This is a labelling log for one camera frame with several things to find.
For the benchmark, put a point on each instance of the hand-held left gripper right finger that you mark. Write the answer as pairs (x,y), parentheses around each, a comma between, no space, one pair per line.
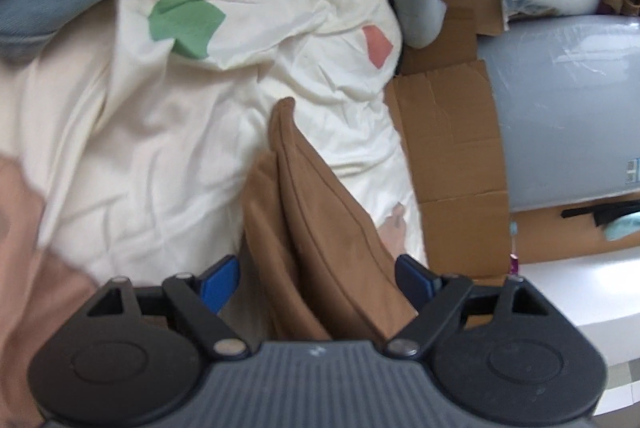
(412,278)

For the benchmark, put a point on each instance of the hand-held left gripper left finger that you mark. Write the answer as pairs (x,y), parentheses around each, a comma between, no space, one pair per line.
(222,280)

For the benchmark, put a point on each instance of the brown printed t-shirt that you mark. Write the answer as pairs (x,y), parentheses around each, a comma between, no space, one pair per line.
(320,228)

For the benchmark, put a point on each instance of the small purple object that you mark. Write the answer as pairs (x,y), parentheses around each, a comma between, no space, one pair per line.
(514,260)

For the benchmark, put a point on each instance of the brown cardboard sheet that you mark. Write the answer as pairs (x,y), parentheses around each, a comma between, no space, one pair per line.
(450,133)

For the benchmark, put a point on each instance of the cream bear print bedsheet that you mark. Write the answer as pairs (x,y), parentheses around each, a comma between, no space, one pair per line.
(175,133)

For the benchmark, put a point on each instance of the black long object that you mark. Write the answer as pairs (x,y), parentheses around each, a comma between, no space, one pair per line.
(600,213)

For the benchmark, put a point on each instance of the light teal object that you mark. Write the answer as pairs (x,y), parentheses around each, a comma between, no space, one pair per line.
(625,227)

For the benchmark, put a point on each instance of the grey plastic-wrapped mattress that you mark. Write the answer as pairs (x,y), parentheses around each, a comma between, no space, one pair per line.
(565,108)

